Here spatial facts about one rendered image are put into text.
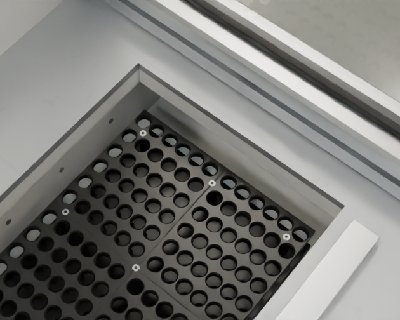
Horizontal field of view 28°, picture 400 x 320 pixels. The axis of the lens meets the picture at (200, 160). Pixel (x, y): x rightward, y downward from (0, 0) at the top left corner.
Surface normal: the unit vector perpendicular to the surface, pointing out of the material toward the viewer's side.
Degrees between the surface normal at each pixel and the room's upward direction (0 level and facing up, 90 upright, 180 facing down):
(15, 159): 0
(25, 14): 90
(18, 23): 90
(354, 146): 90
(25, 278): 0
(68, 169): 90
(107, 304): 0
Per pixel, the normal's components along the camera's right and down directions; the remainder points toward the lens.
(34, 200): 0.78, 0.56
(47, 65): 0.00, -0.47
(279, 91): -0.63, 0.68
